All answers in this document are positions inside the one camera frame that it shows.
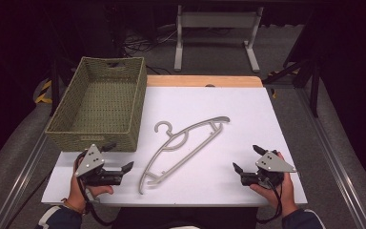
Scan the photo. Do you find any person's dark lap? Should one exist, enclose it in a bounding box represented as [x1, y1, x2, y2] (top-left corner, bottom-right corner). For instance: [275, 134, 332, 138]
[111, 206, 260, 229]

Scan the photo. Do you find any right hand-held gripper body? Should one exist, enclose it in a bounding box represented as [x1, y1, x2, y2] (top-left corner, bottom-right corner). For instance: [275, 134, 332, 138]
[240, 149, 297, 189]

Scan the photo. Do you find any grey plastic clothes hanger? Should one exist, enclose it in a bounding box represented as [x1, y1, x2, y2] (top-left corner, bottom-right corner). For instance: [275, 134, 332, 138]
[137, 115, 231, 196]

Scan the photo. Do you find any yellow and black strap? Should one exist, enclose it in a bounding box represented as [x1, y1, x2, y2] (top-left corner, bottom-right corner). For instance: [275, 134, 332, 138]
[33, 79, 53, 105]

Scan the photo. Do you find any white table board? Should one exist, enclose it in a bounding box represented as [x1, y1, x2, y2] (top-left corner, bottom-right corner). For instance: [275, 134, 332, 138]
[41, 86, 309, 208]

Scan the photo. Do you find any grey metal floor rail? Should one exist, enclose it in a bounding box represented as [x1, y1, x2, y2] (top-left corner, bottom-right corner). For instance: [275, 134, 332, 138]
[294, 89, 366, 229]
[0, 127, 53, 229]

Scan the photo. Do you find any person's right hand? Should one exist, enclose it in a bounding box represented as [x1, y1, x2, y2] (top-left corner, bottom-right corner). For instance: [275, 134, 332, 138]
[250, 151, 299, 218]

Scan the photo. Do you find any grey metal desk frame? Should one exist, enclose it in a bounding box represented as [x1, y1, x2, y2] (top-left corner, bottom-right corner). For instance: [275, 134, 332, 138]
[173, 4, 265, 73]

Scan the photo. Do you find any green woven basket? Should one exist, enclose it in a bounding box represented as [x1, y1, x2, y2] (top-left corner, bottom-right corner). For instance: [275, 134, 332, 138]
[45, 56, 148, 153]

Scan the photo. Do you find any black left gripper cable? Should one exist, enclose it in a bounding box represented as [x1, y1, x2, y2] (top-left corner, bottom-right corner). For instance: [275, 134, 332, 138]
[75, 151, 117, 227]

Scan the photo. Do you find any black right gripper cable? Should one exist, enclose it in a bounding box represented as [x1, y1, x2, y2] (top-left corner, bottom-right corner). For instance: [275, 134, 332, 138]
[256, 179, 284, 224]

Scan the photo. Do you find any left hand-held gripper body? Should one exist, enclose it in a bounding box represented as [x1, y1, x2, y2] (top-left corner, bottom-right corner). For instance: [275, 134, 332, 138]
[74, 143, 124, 187]

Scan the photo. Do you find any thin wrist bracelet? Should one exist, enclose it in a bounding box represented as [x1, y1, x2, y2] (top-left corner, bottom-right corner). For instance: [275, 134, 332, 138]
[60, 198, 85, 215]

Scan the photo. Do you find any person's left hand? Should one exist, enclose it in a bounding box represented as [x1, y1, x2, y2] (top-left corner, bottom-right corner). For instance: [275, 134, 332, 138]
[67, 156, 114, 213]

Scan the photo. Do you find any black braced metal stand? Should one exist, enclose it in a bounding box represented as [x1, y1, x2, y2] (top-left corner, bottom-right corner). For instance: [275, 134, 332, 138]
[261, 58, 320, 118]

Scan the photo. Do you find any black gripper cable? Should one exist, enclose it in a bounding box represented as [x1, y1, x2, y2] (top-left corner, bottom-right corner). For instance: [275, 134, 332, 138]
[75, 151, 117, 227]
[256, 179, 284, 224]

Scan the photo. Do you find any bundle of black floor cables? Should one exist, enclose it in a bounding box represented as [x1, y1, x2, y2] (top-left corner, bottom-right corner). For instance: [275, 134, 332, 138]
[122, 30, 179, 56]

